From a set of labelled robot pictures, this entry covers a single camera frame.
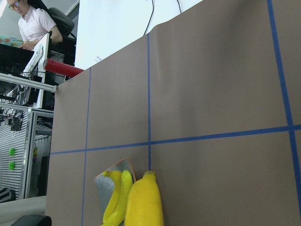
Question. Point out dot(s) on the yellow banana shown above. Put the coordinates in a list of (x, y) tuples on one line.
[(144, 207), (116, 208)]

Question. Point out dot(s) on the man in pink shirt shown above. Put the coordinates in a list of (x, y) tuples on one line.
[(34, 24)]

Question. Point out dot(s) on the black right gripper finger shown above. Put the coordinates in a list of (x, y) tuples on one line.
[(33, 220)]

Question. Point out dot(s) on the grey square plate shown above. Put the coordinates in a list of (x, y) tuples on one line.
[(105, 185)]

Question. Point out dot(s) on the red fire extinguisher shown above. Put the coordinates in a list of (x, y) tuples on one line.
[(61, 68)]

